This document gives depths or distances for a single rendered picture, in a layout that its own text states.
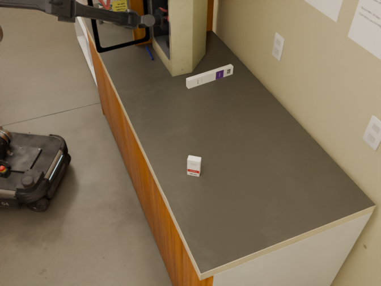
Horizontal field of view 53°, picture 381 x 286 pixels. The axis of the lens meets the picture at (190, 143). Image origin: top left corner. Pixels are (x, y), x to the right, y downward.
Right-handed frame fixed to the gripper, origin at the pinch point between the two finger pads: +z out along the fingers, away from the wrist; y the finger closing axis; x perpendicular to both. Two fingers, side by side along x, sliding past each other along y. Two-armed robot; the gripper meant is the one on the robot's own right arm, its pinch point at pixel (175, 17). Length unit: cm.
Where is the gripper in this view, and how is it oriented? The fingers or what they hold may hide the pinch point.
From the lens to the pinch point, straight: 202.4
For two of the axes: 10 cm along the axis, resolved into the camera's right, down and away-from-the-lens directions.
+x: -0.5, 7.5, 6.6
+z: 9.1, -2.4, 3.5
